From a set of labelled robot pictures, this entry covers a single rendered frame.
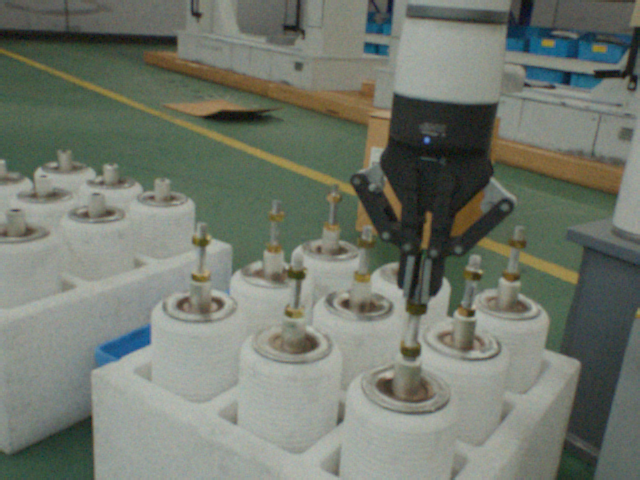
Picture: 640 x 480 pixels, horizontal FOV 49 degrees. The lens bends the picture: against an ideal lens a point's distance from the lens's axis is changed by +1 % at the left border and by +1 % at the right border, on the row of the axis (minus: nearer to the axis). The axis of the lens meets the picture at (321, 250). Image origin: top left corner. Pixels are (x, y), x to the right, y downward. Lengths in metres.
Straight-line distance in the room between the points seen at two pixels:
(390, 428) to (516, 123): 2.41
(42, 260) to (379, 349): 0.43
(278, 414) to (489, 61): 0.35
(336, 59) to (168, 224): 3.00
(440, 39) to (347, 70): 3.55
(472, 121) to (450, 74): 0.04
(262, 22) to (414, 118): 7.48
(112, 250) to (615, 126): 2.03
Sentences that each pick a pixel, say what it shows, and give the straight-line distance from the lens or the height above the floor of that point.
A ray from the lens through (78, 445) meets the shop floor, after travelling 0.96.
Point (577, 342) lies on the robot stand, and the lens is 0.99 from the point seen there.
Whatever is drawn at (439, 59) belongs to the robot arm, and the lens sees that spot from 0.48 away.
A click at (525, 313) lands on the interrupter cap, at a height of 0.25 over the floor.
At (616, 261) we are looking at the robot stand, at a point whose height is 0.28.
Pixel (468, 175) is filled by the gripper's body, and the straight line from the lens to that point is 0.51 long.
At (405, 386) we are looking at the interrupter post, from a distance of 0.58.
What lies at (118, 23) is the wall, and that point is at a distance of 7.21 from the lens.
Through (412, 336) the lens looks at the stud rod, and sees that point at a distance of 0.57.
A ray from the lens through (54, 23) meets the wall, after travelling 7.01.
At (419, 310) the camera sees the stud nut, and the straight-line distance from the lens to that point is 0.56.
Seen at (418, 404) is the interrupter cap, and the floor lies 0.25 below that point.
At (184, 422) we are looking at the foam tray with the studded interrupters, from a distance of 0.67.
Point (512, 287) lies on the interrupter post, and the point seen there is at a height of 0.28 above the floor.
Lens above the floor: 0.55
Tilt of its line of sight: 20 degrees down
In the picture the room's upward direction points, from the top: 5 degrees clockwise
